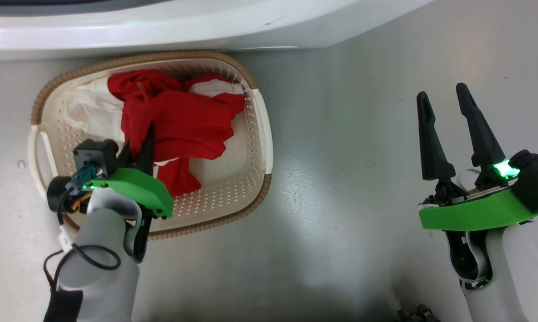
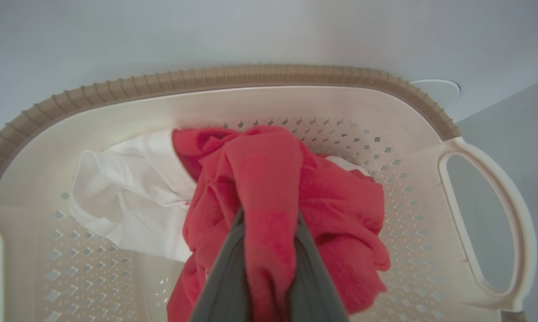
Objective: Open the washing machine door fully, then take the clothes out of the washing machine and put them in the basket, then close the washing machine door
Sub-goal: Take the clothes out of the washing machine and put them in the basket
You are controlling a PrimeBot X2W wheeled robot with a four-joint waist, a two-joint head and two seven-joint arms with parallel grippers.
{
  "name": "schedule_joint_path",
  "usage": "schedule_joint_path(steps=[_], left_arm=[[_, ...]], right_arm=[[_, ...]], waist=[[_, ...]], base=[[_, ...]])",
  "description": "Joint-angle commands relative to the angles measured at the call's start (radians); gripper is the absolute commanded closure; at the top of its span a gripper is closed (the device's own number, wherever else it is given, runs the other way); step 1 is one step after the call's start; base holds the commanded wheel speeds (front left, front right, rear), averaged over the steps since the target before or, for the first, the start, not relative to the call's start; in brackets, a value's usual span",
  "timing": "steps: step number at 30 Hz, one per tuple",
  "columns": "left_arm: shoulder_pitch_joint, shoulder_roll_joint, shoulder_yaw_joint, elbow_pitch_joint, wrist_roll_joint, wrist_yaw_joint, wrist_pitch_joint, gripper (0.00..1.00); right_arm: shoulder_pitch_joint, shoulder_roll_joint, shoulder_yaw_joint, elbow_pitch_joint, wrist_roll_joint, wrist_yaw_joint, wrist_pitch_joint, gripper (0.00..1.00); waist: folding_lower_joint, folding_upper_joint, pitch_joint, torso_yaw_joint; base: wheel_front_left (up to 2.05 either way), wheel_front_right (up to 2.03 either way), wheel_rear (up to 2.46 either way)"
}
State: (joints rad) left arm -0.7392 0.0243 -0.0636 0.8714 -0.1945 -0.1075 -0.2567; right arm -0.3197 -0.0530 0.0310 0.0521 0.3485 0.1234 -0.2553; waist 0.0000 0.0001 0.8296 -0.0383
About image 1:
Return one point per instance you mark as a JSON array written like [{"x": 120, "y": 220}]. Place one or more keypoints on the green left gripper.
[{"x": 139, "y": 188}]

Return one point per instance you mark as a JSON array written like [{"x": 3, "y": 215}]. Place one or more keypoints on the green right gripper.
[{"x": 474, "y": 214}]

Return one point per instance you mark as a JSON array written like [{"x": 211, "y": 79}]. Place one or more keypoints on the red and white garment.
[{"x": 184, "y": 120}]

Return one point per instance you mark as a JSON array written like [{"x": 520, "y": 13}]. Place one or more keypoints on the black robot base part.
[{"x": 414, "y": 314}]

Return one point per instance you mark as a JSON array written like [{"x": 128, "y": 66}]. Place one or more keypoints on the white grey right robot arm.
[{"x": 519, "y": 277}]

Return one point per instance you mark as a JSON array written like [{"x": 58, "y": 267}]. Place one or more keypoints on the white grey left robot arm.
[{"x": 99, "y": 232}]

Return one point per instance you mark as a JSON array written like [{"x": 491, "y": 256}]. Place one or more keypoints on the cream laundry basket brown rim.
[{"x": 237, "y": 188}]

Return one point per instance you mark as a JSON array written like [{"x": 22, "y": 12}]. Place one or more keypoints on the white front-load washing machine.
[{"x": 161, "y": 31}]

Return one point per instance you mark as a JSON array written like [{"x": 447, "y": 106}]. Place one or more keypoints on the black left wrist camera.
[{"x": 94, "y": 154}]

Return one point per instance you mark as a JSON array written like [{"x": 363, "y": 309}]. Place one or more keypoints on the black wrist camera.
[
  {"x": 537, "y": 179},
  {"x": 94, "y": 154}
]

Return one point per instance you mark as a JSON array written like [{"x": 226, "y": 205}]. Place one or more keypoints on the teal left camera connector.
[{"x": 83, "y": 175}]

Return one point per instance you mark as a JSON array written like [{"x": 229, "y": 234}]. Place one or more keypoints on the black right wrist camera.
[{"x": 537, "y": 179}]

